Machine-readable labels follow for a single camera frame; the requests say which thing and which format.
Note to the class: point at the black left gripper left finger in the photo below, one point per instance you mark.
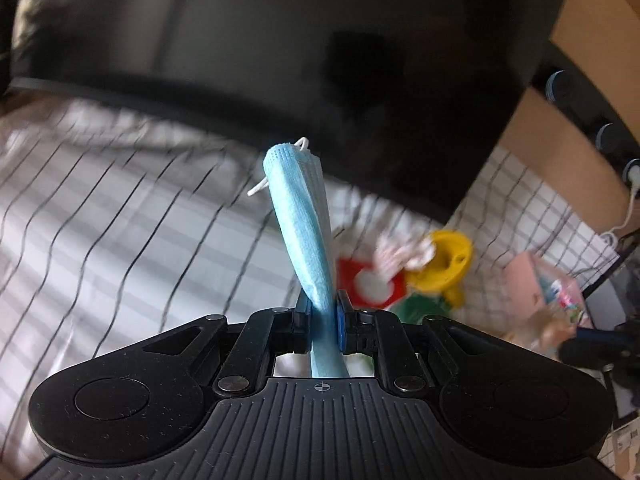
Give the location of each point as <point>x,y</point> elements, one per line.
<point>301,319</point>

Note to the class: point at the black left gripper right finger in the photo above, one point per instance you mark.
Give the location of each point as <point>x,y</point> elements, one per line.
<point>343,317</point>

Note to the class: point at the red white paper packet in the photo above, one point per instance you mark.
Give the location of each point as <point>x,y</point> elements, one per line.
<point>365,288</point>

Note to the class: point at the blue surgical face mask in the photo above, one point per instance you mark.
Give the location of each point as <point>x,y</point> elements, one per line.
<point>294,179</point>

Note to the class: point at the green lid glass jar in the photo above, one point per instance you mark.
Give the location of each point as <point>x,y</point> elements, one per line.
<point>414,308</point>

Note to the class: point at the crumpled white tissue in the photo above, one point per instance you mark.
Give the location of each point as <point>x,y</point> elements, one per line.
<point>393,253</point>

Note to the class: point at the yellow plastic funnel toy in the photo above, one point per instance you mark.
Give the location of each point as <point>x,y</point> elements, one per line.
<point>443,275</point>

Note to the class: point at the pink storage box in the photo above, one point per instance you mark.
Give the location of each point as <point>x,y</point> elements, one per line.
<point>545,303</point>

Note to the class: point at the white black grid tablecloth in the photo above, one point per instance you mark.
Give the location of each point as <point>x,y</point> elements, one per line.
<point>116,226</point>

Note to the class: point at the black computer monitor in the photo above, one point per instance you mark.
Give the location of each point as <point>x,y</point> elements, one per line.
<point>404,98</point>

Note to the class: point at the black power strip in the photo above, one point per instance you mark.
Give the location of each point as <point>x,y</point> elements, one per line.
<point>563,84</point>

